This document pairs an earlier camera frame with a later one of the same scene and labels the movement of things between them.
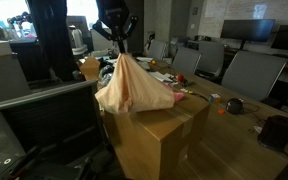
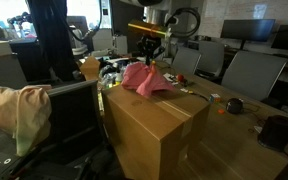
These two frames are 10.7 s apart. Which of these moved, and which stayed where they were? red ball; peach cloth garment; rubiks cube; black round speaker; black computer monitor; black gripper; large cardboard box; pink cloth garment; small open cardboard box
Moved: black gripper; peach cloth garment; pink cloth garment
Stayed: black round speaker; red ball; large cardboard box; black computer monitor; rubiks cube; small open cardboard box
